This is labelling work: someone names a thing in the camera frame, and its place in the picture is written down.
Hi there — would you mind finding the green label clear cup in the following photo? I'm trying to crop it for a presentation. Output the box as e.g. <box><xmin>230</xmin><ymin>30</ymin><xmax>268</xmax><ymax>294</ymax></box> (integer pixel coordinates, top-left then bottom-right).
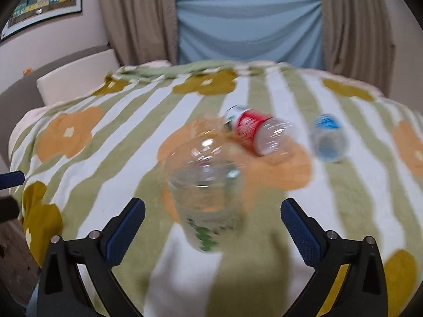
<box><xmin>164</xmin><ymin>135</ymin><xmax>244</xmax><ymax>253</ymax></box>

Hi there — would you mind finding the blue label clear cup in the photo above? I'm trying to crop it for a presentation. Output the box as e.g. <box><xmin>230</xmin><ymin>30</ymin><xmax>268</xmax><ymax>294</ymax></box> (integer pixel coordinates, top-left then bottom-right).
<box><xmin>310</xmin><ymin>114</ymin><xmax>349</xmax><ymax>162</ymax></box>

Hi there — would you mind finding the red label clear cup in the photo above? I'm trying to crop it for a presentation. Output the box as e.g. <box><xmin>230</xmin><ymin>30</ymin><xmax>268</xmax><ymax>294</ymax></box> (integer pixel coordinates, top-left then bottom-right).
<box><xmin>224</xmin><ymin>105</ymin><xmax>294</xmax><ymax>157</ymax></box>

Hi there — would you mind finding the yellow tinted clear cup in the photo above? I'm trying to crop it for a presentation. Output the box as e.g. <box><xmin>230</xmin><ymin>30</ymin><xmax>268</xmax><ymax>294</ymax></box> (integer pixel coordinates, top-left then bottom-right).
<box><xmin>191</xmin><ymin>112</ymin><xmax>224</xmax><ymax>137</ymax></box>

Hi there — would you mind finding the white pillow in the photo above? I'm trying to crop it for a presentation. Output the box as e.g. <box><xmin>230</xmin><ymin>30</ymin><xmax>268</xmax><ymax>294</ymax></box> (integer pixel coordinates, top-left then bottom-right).
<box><xmin>36</xmin><ymin>49</ymin><xmax>119</xmax><ymax>106</ymax></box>

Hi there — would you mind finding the floral striped blanket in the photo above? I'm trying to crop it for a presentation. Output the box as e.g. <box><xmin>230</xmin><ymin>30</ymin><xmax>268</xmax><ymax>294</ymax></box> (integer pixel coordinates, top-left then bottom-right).
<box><xmin>9</xmin><ymin>61</ymin><xmax>422</xmax><ymax>316</ymax></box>

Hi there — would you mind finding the framed houses picture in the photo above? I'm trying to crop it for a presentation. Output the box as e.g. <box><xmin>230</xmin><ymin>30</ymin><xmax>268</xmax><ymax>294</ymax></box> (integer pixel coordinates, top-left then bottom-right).
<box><xmin>1</xmin><ymin>0</ymin><xmax>82</xmax><ymax>40</ymax></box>

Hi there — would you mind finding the left beige curtain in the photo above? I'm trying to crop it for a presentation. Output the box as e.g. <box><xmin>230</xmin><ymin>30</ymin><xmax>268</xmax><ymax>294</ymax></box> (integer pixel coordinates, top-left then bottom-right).
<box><xmin>99</xmin><ymin>0</ymin><xmax>178</xmax><ymax>65</ymax></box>

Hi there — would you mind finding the beige curtain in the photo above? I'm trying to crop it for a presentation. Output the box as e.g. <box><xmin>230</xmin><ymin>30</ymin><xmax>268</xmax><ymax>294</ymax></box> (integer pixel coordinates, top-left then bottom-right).
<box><xmin>321</xmin><ymin>0</ymin><xmax>395</xmax><ymax>96</ymax></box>
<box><xmin>99</xmin><ymin>0</ymin><xmax>178</xmax><ymax>65</ymax></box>

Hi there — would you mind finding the right beige curtain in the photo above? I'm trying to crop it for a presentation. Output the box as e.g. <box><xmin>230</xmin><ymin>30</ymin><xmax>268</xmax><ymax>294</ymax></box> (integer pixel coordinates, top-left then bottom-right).
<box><xmin>321</xmin><ymin>0</ymin><xmax>395</xmax><ymax>96</ymax></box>

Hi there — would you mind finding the light blue cloth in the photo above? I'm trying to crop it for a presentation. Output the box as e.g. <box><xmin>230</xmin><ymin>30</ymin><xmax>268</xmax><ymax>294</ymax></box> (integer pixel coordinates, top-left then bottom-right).
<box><xmin>176</xmin><ymin>0</ymin><xmax>325</xmax><ymax>69</ymax></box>

